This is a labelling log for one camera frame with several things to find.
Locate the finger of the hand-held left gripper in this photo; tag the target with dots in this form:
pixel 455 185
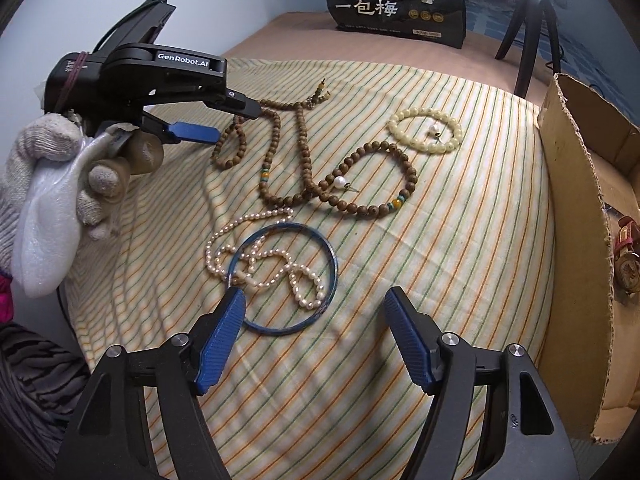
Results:
pixel 195 132
pixel 242 106

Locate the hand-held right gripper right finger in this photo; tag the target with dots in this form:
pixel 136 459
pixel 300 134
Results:
pixel 405 330

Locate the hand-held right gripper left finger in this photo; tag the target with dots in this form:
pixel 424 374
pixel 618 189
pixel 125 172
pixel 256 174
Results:
pixel 222 330

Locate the blue bangle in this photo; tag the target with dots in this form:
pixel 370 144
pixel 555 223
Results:
pixel 280 330

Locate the pearl earring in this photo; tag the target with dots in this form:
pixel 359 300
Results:
pixel 434 128
pixel 340 182

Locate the cardboard box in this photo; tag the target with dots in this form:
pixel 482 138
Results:
pixel 575 235

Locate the person's left hand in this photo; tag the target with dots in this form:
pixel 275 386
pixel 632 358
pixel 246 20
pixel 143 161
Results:
pixel 45 140

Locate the striped cloth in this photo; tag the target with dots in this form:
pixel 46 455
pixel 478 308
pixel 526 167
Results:
pixel 450 240

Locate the black printed bag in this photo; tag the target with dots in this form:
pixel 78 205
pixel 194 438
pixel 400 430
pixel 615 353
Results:
pixel 400 20

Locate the grey striped clothing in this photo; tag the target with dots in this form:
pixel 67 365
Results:
pixel 40 375

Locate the brown bedsheet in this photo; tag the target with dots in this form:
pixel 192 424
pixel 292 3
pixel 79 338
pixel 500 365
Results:
pixel 450 70

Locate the black tripod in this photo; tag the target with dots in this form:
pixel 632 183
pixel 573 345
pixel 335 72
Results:
pixel 530 50

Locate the blue patterned blanket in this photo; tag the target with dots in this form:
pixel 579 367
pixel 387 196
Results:
pixel 590 20

